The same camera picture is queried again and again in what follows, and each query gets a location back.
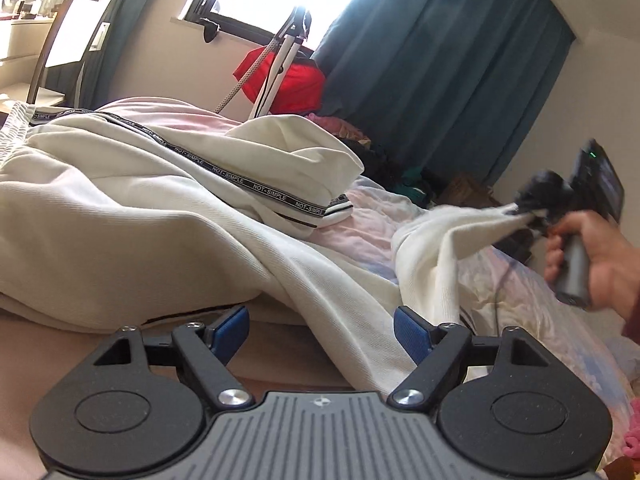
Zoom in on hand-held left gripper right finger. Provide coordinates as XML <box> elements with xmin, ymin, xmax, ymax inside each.
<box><xmin>388</xmin><ymin>305</ymin><xmax>547</xmax><ymax>409</ymax></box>

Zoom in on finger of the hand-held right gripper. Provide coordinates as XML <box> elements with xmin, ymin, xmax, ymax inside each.
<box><xmin>504</xmin><ymin>199</ymin><xmax>551</xmax><ymax>236</ymax></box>

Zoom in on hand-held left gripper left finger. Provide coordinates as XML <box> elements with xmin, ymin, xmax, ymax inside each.
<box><xmin>93</xmin><ymin>305</ymin><xmax>256</xmax><ymax>409</ymax></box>

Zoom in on white pants with striped tape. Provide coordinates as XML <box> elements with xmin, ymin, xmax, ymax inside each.
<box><xmin>0</xmin><ymin>101</ymin><xmax>540</xmax><ymax>397</ymax></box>

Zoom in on person's right forearm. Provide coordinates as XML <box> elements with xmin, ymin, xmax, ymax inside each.
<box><xmin>620</xmin><ymin>291</ymin><xmax>640</xmax><ymax>347</ymax></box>

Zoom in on pile of dark clothes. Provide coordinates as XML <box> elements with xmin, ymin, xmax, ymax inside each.
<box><xmin>306</xmin><ymin>112</ymin><xmax>438</xmax><ymax>209</ymax></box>

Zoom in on person's right hand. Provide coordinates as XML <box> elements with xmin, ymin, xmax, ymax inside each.
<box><xmin>544</xmin><ymin>209</ymin><xmax>640</xmax><ymax>322</ymax></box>

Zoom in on pink floral bed quilt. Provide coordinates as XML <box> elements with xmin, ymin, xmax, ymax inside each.
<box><xmin>95</xmin><ymin>96</ymin><xmax>640</xmax><ymax>461</ymax></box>

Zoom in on beige bed sheet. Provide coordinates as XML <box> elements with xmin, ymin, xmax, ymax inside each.
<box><xmin>0</xmin><ymin>305</ymin><xmax>353</xmax><ymax>480</ymax></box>

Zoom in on wide teal curtain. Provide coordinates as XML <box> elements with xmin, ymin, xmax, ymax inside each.
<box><xmin>309</xmin><ymin>0</ymin><xmax>577</xmax><ymax>197</ymax></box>

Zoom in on pink fluffy cloth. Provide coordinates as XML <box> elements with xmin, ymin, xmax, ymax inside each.
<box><xmin>616</xmin><ymin>424</ymin><xmax>640</xmax><ymax>462</ymax></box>

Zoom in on red cloth bag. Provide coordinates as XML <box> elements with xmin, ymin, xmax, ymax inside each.
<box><xmin>234</xmin><ymin>45</ymin><xmax>327</xmax><ymax>114</ymax></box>

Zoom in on white tripod stand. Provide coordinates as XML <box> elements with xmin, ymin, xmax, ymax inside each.
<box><xmin>247</xmin><ymin>7</ymin><xmax>314</xmax><ymax>121</ymax></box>

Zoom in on wooden chair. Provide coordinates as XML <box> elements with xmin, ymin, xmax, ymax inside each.
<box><xmin>26</xmin><ymin>0</ymin><xmax>82</xmax><ymax>107</ymax></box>

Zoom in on white panel appliance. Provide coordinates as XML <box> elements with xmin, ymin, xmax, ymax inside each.
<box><xmin>45</xmin><ymin>0</ymin><xmax>119</xmax><ymax>69</ymax></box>

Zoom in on white desk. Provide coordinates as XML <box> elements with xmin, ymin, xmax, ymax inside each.
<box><xmin>0</xmin><ymin>14</ymin><xmax>57</xmax><ymax>97</ymax></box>

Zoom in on braided beige cord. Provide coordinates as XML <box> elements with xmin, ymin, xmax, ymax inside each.
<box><xmin>215</xmin><ymin>40</ymin><xmax>277</xmax><ymax>116</ymax></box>

